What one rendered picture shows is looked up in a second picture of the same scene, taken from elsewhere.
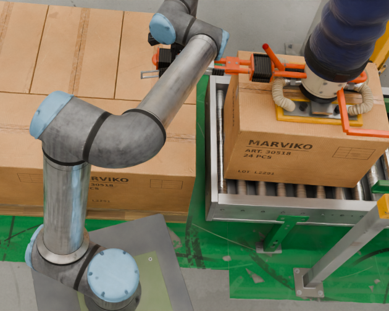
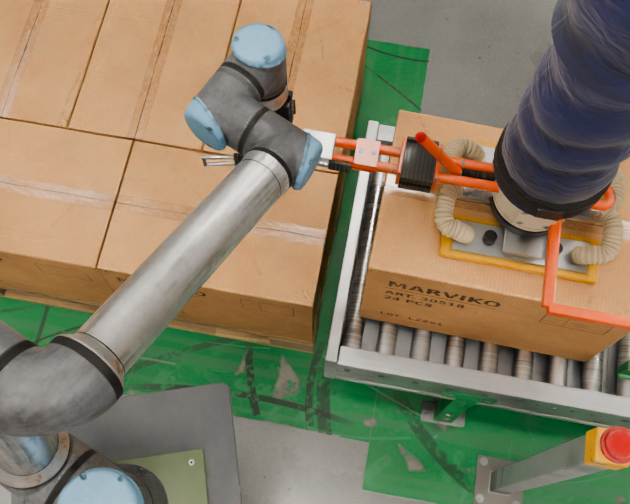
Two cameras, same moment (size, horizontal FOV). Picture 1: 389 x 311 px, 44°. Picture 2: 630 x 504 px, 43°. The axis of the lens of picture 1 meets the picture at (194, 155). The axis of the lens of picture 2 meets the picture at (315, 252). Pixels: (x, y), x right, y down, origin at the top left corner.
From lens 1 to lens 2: 0.54 m
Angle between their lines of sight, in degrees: 13
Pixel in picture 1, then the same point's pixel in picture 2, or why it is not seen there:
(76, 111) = not seen: outside the picture
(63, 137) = not seen: outside the picture
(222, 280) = (355, 458)
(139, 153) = (61, 423)
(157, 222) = (217, 397)
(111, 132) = (8, 394)
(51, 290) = not seen: hidden behind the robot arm
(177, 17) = (229, 110)
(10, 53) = (46, 52)
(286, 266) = (466, 451)
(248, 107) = (393, 225)
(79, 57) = (156, 67)
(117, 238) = (149, 416)
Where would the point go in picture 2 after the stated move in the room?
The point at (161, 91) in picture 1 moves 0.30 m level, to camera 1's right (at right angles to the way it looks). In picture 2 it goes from (137, 291) to (347, 366)
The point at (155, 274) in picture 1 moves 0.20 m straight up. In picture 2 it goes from (195, 488) to (180, 481)
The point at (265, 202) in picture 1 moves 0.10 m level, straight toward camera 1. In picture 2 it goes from (418, 372) to (394, 403)
